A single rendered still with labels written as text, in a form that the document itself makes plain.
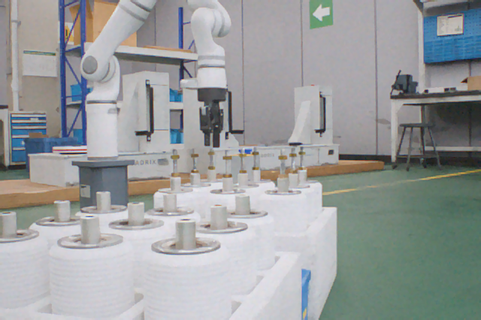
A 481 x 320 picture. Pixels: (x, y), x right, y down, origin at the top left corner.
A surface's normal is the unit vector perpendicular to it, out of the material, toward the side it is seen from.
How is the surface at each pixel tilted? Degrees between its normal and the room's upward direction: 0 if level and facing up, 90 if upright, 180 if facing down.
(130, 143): 90
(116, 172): 90
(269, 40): 90
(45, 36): 90
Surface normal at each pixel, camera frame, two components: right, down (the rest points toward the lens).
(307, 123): 0.69, 0.03
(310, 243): -0.28, 0.05
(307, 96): -0.73, 0.05
